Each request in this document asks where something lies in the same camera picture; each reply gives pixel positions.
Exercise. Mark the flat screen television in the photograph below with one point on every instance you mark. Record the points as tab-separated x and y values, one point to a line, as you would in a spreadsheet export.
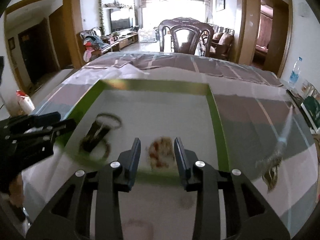
121	18

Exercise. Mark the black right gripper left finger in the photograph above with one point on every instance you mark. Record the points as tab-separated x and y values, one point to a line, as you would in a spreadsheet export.
67	215

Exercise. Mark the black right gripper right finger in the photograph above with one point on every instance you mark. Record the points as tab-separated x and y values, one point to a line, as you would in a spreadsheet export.
248	214

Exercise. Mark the brown sofa with cushions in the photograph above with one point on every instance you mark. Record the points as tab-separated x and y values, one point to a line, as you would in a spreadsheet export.
221	42

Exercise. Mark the green packaged box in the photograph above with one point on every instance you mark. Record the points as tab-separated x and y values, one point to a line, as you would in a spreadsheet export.
311	107

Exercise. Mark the dark wooden chair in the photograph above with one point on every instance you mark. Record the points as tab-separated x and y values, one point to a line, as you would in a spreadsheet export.
186	34

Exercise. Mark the hanging green vine garland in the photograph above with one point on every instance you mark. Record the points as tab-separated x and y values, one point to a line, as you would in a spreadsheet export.
101	17

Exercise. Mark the wooden tv cabinet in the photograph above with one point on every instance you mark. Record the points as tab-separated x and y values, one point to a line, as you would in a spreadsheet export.
123	42

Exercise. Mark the silver metal bangle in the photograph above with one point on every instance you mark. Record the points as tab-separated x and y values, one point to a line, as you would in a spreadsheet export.
108	120

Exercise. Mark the green cardboard box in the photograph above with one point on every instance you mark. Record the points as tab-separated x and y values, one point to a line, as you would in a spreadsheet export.
150	110

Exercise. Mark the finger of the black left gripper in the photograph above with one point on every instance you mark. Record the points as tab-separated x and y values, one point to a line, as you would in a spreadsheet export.
37	121
51	132

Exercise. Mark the red white bag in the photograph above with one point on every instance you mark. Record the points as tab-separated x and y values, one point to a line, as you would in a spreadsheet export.
25	102

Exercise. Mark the pile of clothes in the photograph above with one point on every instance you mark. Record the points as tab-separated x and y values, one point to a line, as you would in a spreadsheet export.
92	42

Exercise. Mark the clear plastic water bottle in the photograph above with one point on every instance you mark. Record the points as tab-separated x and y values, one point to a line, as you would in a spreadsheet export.
295	73

